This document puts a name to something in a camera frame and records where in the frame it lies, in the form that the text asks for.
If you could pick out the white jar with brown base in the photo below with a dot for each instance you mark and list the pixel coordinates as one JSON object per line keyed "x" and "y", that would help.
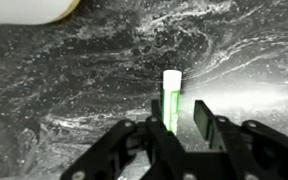
{"x": 24, "y": 10}

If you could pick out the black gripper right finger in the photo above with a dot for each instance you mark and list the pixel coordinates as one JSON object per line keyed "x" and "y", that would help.
{"x": 237, "y": 143}

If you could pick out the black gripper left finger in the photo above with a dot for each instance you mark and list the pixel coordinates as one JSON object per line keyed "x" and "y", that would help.
{"x": 157, "y": 140}

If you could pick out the green white marker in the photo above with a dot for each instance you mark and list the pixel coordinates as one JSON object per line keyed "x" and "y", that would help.
{"x": 171, "y": 100}

